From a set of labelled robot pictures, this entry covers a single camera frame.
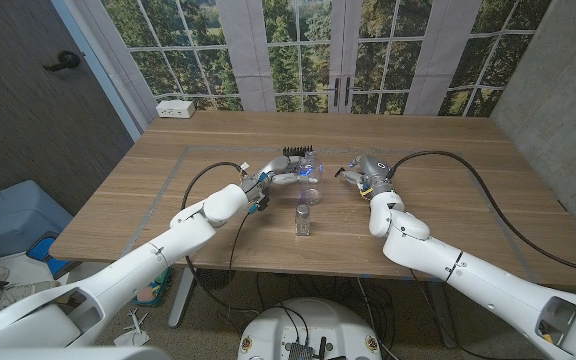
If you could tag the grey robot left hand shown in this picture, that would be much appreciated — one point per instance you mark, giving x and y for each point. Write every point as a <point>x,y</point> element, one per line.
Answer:
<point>280,165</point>

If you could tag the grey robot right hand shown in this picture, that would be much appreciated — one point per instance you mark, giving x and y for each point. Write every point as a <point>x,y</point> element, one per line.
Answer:
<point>373,175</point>

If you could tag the black nozzle with white tube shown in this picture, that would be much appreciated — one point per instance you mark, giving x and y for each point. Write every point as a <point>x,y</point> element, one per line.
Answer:
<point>339,172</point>

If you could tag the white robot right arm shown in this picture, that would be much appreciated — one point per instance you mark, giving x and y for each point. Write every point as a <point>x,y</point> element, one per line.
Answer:
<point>468,272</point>

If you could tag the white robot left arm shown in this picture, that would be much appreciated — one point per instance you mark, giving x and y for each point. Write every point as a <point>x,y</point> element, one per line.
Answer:
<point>133,270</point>

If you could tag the black toothed comb rack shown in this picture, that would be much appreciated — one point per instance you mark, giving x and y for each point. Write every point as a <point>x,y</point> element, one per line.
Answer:
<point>295,151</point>

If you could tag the small glass shaker jar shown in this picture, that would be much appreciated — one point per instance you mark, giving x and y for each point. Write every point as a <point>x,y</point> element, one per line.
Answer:
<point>302,222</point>

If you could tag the printed window backdrop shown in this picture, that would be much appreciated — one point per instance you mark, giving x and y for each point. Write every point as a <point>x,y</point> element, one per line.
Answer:
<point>288,50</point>

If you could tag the white power strip box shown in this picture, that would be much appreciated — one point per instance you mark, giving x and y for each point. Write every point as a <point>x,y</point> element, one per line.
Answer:
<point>175,108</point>

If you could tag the black round fan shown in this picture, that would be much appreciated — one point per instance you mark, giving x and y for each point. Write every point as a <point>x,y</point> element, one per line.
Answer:
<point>215,280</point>

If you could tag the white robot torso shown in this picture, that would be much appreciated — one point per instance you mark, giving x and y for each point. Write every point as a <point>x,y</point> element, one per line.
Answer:
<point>313,320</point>

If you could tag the metal table leg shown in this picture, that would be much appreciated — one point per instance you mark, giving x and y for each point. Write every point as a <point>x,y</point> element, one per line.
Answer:
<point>180,300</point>
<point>443,320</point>

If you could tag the teal toy basket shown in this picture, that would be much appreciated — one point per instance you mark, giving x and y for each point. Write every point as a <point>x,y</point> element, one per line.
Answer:
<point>155,290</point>

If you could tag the white toy airplane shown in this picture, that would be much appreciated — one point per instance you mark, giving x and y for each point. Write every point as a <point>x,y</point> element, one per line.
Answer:
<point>133,332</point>

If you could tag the blue flat floor item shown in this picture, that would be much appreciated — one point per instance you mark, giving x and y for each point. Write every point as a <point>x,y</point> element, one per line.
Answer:
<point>43,250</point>

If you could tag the dark wooden door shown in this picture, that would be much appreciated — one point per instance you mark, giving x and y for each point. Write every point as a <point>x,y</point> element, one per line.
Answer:
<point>28,125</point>

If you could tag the blue plastic bin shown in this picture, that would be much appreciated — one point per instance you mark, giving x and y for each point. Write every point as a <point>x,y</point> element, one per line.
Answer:
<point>13,220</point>

